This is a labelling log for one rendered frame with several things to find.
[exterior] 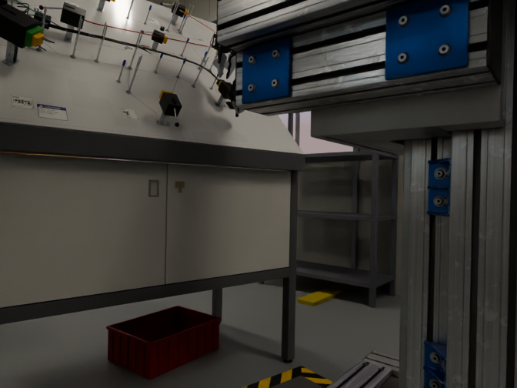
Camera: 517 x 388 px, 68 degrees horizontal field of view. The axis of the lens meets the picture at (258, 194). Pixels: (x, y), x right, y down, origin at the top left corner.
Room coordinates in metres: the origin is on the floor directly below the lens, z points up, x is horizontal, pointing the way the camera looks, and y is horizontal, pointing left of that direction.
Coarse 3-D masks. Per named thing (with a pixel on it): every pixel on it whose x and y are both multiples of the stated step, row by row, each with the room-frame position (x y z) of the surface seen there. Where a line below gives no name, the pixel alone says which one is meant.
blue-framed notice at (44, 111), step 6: (42, 108) 1.05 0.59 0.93; (48, 108) 1.06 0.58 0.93; (54, 108) 1.07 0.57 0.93; (60, 108) 1.08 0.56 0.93; (42, 114) 1.03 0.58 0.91; (48, 114) 1.04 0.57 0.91; (54, 114) 1.05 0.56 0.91; (60, 114) 1.06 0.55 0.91; (66, 114) 1.08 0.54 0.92; (66, 120) 1.06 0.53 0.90
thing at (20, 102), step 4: (12, 96) 1.02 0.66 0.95; (16, 96) 1.03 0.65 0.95; (20, 96) 1.04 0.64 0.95; (12, 100) 1.01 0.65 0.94; (16, 100) 1.02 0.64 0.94; (20, 100) 1.03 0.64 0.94; (24, 100) 1.03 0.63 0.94; (28, 100) 1.04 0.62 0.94; (32, 100) 1.05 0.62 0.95; (12, 104) 1.00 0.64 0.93; (16, 104) 1.01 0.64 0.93; (20, 104) 1.02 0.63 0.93; (24, 104) 1.02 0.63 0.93; (28, 104) 1.03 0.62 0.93; (32, 104) 1.04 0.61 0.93; (24, 108) 1.02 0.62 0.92; (28, 108) 1.02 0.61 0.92; (32, 108) 1.03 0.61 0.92
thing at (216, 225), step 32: (192, 192) 1.31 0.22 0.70; (224, 192) 1.39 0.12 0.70; (256, 192) 1.48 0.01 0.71; (288, 192) 1.59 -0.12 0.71; (192, 224) 1.32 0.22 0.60; (224, 224) 1.39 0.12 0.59; (256, 224) 1.49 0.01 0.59; (288, 224) 1.59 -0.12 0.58; (192, 256) 1.32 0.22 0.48; (224, 256) 1.40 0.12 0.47; (256, 256) 1.49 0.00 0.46; (288, 256) 1.59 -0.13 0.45
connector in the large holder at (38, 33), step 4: (32, 28) 1.04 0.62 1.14; (36, 28) 1.05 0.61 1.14; (40, 28) 1.06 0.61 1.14; (28, 32) 1.02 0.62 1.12; (32, 32) 1.03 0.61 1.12; (36, 32) 1.04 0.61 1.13; (40, 32) 1.06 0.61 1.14; (28, 36) 1.03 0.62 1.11; (32, 36) 1.03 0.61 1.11; (36, 36) 1.04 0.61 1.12; (40, 36) 1.05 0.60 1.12; (28, 40) 1.04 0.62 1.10; (32, 40) 1.04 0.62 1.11; (36, 40) 1.04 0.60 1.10; (40, 40) 1.06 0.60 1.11; (24, 44) 1.04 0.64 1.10; (28, 44) 1.04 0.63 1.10; (32, 44) 1.05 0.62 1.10; (36, 44) 1.05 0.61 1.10; (40, 44) 1.07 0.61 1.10
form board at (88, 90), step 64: (64, 0) 1.50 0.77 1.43; (128, 0) 1.78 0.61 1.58; (0, 64) 1.08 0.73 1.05; (64, 64) 1.23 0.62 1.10; (128, 64) 1.41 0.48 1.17; (192, 64) 1.66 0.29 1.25; (64, 128) 1.04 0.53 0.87; (128, 128) 1.17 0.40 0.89; (192, 128) 1.33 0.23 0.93; (256, 128) 1.55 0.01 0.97
